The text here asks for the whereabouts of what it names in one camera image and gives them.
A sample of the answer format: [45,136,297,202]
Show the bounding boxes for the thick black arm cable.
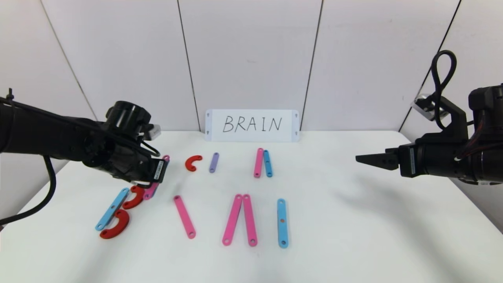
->
[0,154,57,226]

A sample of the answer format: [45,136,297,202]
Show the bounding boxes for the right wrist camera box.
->
[411,94,448,121]

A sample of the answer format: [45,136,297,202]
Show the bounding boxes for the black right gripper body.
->
[398,143,470,178]

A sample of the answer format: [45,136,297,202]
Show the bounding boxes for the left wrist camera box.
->
[146,123,162,141]

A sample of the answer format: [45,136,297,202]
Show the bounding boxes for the long blue holed strip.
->
[277,198,289,248]

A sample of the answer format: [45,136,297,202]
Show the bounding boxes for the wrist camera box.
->
[146,123,162,141]
[411,94,448,121]

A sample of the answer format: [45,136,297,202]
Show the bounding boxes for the looped black camera cable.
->
[431,50,458,130]

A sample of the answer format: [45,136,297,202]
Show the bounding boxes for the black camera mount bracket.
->
[420,100,469,144]

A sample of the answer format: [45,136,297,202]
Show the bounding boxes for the light blue holed strip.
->
[95,187,130,231]

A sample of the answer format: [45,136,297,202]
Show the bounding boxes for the white BRAIN sign card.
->
[205,110,300,142]

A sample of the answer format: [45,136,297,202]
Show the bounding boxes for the pink holed strip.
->
[242,194,258,247]
[143,155,171,201]
[174,195,196,239]
[253,148,264,178]
[222,194,243,246]

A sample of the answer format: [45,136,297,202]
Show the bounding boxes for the red C-shaped piece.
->
[99,209,130,239]
[185,155,204,172]
[122,186,146,209]

